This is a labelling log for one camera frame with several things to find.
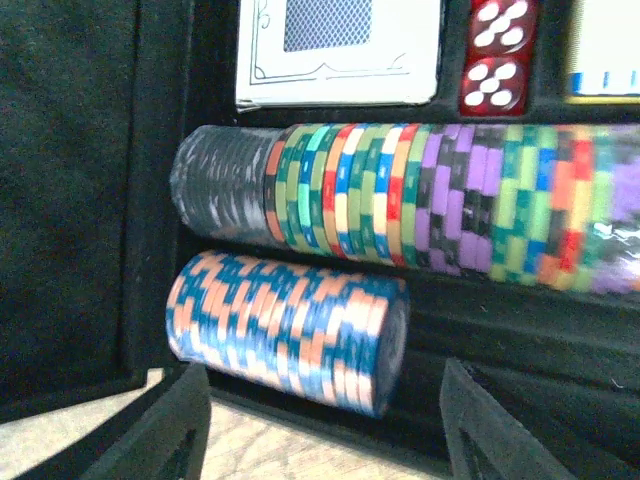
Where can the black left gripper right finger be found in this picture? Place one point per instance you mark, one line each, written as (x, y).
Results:
(484, 441)

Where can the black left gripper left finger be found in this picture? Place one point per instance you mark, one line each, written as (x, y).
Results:
(169, 440)

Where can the blue orange chip row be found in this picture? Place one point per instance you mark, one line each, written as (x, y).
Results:
(332, 337)

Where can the black poker set case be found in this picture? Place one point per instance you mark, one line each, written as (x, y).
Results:
(96, 98)

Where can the mixed colour chip row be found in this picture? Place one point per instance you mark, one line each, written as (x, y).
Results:
(550, 205)

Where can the blue yellow card box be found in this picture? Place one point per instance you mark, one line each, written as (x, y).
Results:
(602, 65)

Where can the red dice row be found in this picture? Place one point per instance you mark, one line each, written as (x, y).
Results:
(500, 42)

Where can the white playing card deck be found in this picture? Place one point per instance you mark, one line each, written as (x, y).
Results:
(337, 53)

